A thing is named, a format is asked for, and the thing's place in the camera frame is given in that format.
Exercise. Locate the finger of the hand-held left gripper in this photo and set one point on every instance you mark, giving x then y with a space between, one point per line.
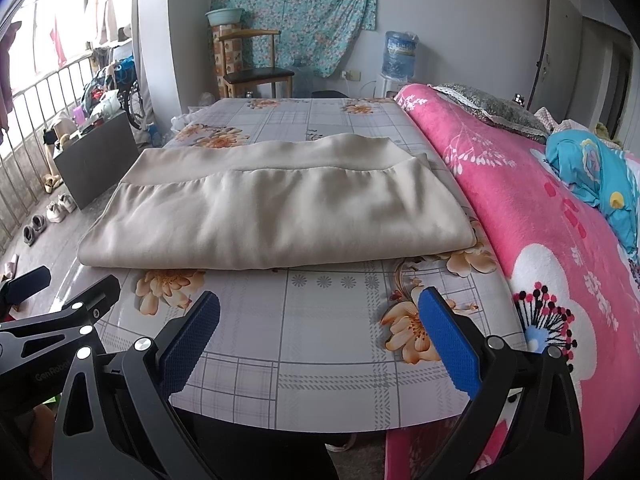
100 295
32 282

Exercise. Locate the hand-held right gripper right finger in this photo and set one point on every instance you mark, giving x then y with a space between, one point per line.
447 345

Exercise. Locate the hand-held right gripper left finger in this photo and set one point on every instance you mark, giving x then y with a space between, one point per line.
192 340

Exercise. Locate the beige zip jacket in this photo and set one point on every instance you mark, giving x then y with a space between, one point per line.
275 210

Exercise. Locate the hanging purple clothes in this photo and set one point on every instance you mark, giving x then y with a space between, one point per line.
5 80

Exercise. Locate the grey shoes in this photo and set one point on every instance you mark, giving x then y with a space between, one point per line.
34 230

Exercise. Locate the white sneakers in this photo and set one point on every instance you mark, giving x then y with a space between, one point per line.
61 208

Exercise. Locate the beige slippers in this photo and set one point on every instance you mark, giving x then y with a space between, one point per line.
51 183

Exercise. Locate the floral plaid bed sheet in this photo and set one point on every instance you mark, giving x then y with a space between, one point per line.
300 340

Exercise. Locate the dark grey cabinet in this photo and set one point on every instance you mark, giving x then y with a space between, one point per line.
95 160

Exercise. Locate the metal railing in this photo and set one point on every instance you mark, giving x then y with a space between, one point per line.
30 135

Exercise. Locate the pink floral blanket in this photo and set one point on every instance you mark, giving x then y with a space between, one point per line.
500 185

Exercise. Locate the blue cartoon quilt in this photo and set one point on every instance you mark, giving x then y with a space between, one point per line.
595 170

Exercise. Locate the hanging red cloth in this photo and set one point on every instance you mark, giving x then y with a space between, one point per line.
59 45

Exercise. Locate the lace-trimmed patterned pillow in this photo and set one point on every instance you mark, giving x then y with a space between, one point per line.
492 107

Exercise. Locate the white water dispenser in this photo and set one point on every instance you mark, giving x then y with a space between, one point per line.
390 87

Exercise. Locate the wooden chair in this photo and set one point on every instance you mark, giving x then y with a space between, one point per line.
260 75

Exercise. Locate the patterned box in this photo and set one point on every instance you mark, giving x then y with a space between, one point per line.
227 50

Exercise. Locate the hanging beige garments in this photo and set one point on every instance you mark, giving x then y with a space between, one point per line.
105 15

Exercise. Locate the blue water bottle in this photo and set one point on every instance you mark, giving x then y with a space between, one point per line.
400 55

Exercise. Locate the teal plastic basin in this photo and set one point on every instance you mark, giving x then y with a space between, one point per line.
225 16

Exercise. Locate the wooden stick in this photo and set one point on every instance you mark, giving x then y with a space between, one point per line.
542 35

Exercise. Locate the white wall socket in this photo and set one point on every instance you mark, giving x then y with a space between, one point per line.
353 75

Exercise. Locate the teal floral wall cloth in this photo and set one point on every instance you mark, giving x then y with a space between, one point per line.
310 5

